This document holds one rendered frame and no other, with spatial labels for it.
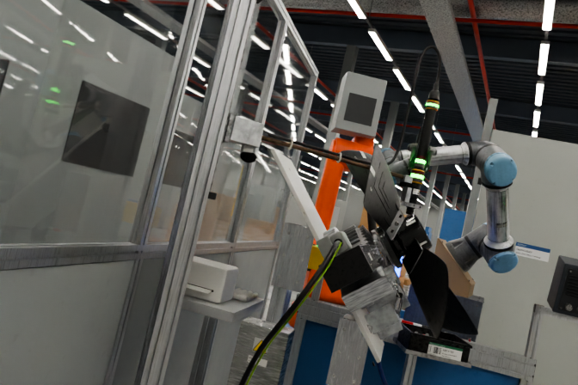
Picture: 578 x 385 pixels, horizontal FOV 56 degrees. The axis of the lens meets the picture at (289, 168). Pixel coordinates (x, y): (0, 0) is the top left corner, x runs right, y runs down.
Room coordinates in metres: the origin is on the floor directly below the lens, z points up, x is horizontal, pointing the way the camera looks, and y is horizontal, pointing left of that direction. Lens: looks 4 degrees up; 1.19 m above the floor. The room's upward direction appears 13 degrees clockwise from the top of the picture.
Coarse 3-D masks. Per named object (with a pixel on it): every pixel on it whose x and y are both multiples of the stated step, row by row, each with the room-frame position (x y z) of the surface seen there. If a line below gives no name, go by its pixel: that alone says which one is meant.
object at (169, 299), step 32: (224, 32) 1.52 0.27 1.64; (224, 64) 1.50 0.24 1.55; (224, 96) 1.51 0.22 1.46; (192, 160) 1.53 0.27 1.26; (192, 192) 1.51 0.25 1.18; (192, 224) 1.51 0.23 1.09; (192, 256) 1.51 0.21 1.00; (160, 288) 1.53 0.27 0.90; (160, 320) 1.51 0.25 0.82; (160, 352) 1.51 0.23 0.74; (160, 384) 1.51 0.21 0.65
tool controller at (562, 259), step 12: (564, 264) 1.96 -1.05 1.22; (576, 264) 1.96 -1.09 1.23; (564, 276) 1.96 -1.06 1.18; (576, 276) 1.95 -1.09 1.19; (552, 288) 2.05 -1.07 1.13; (564, 288) 1.97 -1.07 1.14; (576, 288) 1.96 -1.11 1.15; (552, 300) 2.02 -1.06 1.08; (564, 300) 1.98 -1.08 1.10; (576, 300) 1.97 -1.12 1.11; (564, 312) 1.99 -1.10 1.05; (576, 312) 1.98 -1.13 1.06
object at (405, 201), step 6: (402, 180) 1.79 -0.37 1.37; (408, 180) 1.78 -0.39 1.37; (408, 186) 1.77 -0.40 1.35; (402, 192) 1.80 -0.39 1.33; (408, 192) 1.78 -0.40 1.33; (402, 198) 1.80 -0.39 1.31; (408, 198) 1.78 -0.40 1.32; (402, 204) 1.79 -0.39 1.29; (408, 204) 1.78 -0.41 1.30; (414, 204) 1.77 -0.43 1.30
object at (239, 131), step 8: (232, 120) 1.54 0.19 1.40; (240, 120) 1.54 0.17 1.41; (248, 120) 1.54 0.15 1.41; (232, 128) 1.53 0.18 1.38; (240, 128) 1.54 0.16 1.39; (248, 128) 1.55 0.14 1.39; (256, 128) 1.55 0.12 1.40; (224, 136) 1.54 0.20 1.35; (232, 136) 1.53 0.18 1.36; (240, 136) 1.54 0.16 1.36; (248, 136) 1.55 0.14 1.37; (256, 136) 1.56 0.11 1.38; (240, 144) 1.61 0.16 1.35; (248, 144) 1.56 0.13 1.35; (256, 144) 1.56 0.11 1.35
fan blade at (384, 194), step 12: (372, 156) 1.49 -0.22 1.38; (384, 168) 1.55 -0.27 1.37; (372, 180) 1.48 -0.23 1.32; (384, 180) 1.54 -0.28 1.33; (372, 192) 1.48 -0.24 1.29; (384, 192) 1.54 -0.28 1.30; (396, 192) 1.61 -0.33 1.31; (372, 204) 1.49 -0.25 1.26; (384, 204) 1.56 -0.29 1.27; (396, 204) 1.61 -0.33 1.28; (372, 216) 1.51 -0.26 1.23; (384, 216) 1.57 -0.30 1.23; (384, 228) 1.60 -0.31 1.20
